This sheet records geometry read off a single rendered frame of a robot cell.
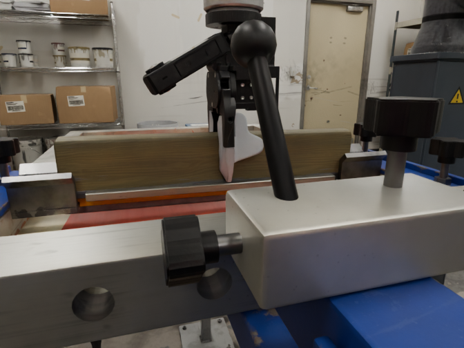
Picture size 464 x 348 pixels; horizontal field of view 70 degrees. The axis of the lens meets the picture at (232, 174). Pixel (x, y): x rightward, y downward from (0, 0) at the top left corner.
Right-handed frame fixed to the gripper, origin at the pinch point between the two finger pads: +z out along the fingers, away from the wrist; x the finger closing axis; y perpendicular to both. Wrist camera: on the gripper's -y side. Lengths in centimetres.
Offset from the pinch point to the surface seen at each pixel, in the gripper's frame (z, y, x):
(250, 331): 9.6, -2.3, -20.5
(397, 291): -3.0, 0.2, -33.3
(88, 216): 5.6, -18.0, 1.3
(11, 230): 4.4, -25.6, -3.6
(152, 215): 5.6, -9.7, -0.9
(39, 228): 5.5, -23.5, -1.0
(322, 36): -64, 234, 373
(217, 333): 101, 17, 78
